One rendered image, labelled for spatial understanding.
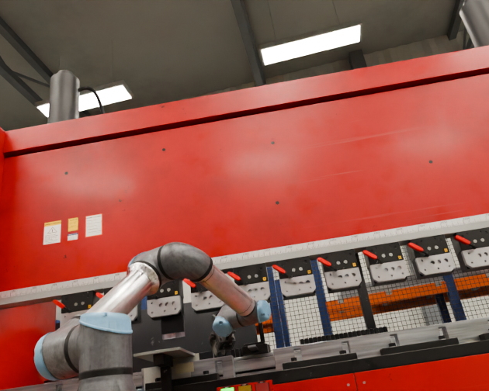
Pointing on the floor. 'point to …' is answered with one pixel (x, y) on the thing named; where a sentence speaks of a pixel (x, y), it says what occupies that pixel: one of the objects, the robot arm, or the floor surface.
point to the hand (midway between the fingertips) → (215, 349)
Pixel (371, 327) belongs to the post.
